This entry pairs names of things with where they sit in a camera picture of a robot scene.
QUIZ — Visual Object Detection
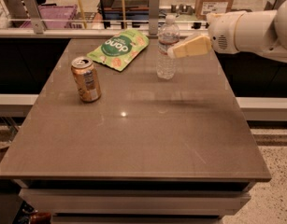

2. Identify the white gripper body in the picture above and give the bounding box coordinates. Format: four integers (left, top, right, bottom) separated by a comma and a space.
207, 11, 245, 54

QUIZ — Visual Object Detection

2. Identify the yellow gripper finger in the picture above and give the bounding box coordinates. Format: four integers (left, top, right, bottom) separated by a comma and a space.
167, 35, 211, 59

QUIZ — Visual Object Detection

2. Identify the clear plastic water bottle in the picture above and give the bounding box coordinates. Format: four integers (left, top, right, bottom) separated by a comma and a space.
156, 14, 179, 79

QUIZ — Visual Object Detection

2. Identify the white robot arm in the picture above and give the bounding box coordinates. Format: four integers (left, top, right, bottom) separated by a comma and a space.
167, 0, 287, 63

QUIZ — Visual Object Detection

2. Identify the green snack bag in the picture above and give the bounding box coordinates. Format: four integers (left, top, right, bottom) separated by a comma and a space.
87, 29, 149, 72

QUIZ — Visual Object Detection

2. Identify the orange soda can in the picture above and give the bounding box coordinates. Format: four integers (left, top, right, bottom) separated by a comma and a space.
71, 56, 101, 103

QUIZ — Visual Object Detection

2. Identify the purple plastic crate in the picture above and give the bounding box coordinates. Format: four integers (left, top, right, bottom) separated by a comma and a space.
19, 4, 79, 30

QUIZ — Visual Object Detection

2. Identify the grey metal railing post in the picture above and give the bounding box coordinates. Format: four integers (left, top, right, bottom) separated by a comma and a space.
23, 0, 45, 34
149, 0, 160, 35

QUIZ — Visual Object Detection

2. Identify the grey metal left railing post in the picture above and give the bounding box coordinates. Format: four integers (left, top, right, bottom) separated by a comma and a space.
23, 0, 45, 34

